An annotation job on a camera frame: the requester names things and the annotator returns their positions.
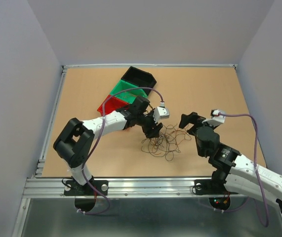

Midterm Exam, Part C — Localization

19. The aluminium rail frame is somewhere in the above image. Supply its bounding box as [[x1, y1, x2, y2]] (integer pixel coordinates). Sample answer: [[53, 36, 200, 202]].
[[22, 64, 282, 198]]

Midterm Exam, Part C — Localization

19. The red plastic bin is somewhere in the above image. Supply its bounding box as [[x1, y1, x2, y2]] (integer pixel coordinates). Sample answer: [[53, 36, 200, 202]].
[[97, 94, 128, 116]]

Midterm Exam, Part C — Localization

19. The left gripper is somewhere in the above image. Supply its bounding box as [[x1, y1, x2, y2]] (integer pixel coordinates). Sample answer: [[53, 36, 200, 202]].
[[136, 109, 162, 139]]

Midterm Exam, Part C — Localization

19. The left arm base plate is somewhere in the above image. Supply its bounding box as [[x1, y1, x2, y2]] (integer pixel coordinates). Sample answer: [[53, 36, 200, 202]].
[[61, 179, 109, 197]]

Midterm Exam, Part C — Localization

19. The black plastic bin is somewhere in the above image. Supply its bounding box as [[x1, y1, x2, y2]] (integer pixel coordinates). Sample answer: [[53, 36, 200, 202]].
[[121, 66, 157, 88]]

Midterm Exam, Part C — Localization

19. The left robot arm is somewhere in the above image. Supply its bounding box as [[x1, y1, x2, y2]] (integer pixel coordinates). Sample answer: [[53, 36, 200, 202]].
[[53, 96, 169, 195]]

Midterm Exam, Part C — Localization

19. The thin cable bundle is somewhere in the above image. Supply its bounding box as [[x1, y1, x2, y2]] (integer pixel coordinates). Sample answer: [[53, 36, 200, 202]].
[[140, 123, 193, 162]]

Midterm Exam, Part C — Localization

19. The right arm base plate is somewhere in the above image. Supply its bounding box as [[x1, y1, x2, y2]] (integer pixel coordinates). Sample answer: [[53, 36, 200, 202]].
[[192, 179, 229, 196]]

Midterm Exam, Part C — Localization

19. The green plastic bin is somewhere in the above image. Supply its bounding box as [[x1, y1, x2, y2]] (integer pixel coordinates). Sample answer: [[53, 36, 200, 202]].
[[110, 80, 148, 104]]

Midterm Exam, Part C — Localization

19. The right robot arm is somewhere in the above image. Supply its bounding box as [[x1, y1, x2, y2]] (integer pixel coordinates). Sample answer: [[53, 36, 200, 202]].
[[179, 110, 282, 214]]

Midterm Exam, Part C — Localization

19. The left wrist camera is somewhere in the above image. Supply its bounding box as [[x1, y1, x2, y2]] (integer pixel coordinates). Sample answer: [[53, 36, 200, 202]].
[[154, 106, 170, 121]]

